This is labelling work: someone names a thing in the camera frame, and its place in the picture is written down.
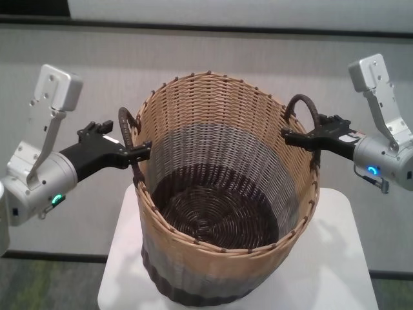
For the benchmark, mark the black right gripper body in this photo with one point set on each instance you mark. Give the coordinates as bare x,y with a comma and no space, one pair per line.
335,139

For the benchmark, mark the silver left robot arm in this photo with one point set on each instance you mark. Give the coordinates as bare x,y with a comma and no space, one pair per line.
32,193

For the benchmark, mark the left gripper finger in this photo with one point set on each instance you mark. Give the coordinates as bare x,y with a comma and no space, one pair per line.
104,126
138,152

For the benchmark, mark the black wall rail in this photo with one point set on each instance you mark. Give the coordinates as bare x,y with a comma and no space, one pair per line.
193,27

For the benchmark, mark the black wall panel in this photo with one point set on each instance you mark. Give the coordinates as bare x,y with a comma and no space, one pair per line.
32,7

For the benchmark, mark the tan grey brown wicker basket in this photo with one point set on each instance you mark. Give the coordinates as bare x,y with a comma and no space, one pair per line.
226,258

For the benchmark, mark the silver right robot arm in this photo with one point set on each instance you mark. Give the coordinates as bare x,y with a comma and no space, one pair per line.
387,161

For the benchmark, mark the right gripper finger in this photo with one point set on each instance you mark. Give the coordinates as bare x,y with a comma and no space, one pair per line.
332,120
297,139

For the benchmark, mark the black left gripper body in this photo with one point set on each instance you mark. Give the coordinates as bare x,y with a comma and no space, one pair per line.
93,155

